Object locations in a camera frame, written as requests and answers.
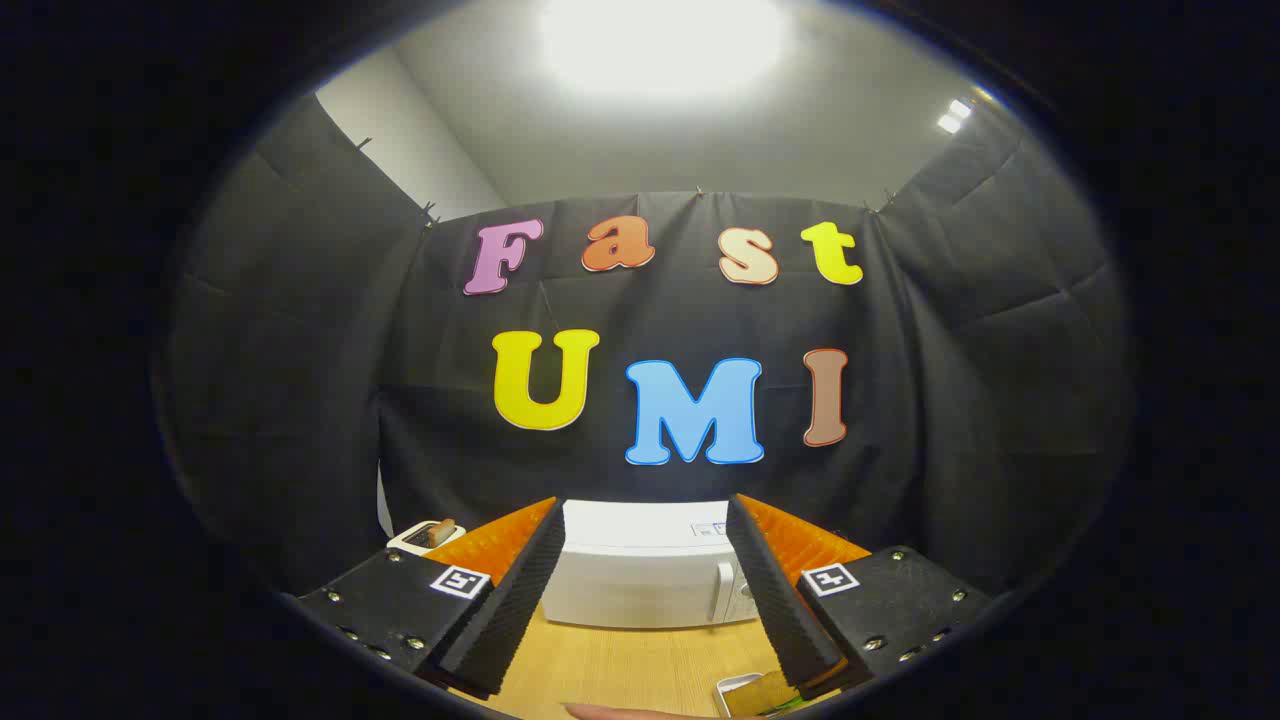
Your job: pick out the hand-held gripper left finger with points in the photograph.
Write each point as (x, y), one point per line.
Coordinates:
(510, 610)

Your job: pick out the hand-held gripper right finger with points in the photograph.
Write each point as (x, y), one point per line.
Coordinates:
(780, 600)

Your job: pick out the brown bread lettuce sandwich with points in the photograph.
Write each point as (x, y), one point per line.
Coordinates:
(765, 693)

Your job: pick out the white microwave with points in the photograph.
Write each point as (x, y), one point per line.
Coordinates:
(640, 570)

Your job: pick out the white rectangular dish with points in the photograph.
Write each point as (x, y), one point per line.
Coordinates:
(728, 690)

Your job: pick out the toast slice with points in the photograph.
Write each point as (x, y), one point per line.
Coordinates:
(441, 531)

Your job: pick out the white toaster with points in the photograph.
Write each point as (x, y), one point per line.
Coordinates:
(415, 542)

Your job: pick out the small ceiling spotlight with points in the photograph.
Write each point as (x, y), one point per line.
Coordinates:
(955, 115)

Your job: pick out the ceiling light panel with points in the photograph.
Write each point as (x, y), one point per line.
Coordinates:
(660, 40)

